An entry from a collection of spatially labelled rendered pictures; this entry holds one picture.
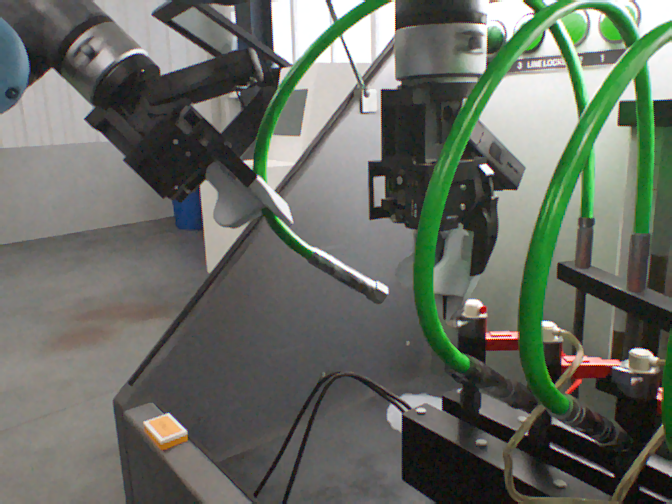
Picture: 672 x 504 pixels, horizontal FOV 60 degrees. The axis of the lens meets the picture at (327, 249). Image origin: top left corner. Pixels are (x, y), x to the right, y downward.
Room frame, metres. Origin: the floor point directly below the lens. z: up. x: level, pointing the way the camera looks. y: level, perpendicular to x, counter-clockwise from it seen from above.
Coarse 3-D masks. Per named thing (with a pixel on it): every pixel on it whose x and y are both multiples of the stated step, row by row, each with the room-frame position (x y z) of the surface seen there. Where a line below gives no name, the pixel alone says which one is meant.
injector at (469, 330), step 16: (480, 320) 0.52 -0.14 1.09; (464, 336) 0.53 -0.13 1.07; (480, 336) 0.52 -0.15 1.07; (464, 352) 0.53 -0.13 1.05; (480, 352) 0.52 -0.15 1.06; (448, 368) 0.52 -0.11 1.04; (464, 384) 0.53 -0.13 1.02; (464, 400) 0.53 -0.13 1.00; (480, 400) 0.53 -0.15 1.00; (464, 416) 0.53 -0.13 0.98
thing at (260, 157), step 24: (384, 0) 0.59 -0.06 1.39; (528, 0) 0.63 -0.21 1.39; (336, 24) 0.58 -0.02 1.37; (312, 48) 0.57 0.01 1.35; (288, 72) 0.57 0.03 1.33; (576, 72) 0.64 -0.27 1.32; (288, 96) 0.57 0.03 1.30; (576, 96) 0.65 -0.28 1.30; (264, 120) 0.56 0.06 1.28; (264, 144) 0.56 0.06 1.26; (264, 168) 0.56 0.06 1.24; (264, 216) 0.56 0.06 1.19; (288, 240) 0.56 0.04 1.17
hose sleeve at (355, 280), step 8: (312, 256) 0.57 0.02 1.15; (320, 256) 0.57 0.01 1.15; (328, 256) 0.58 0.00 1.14; (312, 264) 0.57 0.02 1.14; (320, 264) 0.57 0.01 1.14; (328, 264) 0.57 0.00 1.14; (336, 264) 0.58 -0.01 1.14; (344, 264) 0.58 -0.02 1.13; (328, 272) 0.58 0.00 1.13; (336, 272) 0.57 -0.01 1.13; (344, 272) 0.58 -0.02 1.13; (352, 272) 0.58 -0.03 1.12; (344, 280) 0.58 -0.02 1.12; (352, 280) 0.58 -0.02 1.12; (360, 280) 0.58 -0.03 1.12; (368, 280) 0.59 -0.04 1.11; (352, 288) 0.58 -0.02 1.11; (360, 288) 0.58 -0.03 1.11; (368, 288) 0.58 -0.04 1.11
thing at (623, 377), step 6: (612, 372) 0.40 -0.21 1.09; (618, 372) 0.39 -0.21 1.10; (624, 372) 0.39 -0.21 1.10; (630, 372) 0.39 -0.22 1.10; (612, 378) 0.40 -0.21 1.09; (618, 378) 0.39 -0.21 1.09; (624, 378) 0.39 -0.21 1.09; (630, 378) 0.39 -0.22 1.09; (636, 378) 0.40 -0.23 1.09; (624, 384) 0.39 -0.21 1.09; (630, 384) 0.39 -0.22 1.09
